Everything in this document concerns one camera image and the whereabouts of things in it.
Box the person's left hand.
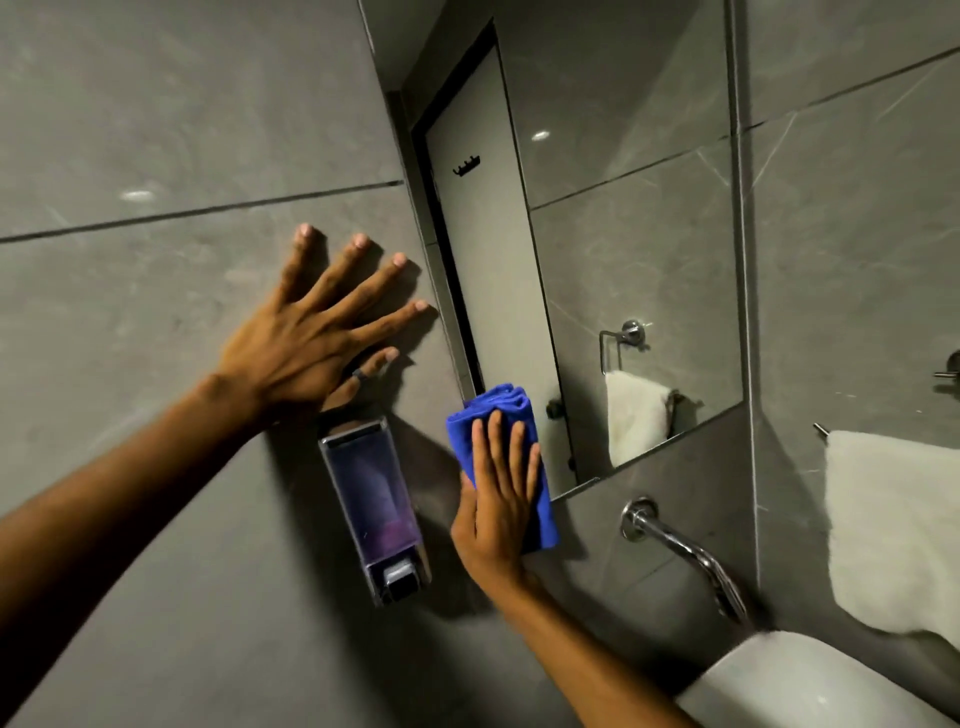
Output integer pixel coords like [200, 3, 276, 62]
[216, 223, 431, 431]

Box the person's right hand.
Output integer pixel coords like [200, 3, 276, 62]
[450, 410, 543, 598]

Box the blue microfibre cloth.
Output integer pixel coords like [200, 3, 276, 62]
[446, 384, 561, 554]

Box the person's left forearm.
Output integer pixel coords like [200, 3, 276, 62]
[0, 372, 265, 710]

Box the person's right forearm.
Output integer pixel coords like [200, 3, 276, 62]
[483, 573, 702, 728]

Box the white ceramic sink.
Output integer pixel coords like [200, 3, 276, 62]
[675, 630, 960, 728]

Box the white hanging towel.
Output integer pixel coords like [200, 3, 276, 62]
[822, 429, 960, 651]

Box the wall soap dispenser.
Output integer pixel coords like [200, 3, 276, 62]
[318, 417, 433, 608]

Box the chrome wall faucet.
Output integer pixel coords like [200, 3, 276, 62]
[620, 496, 752, 625]

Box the wall mirror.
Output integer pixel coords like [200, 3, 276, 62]
[358, 0, 746, 503]

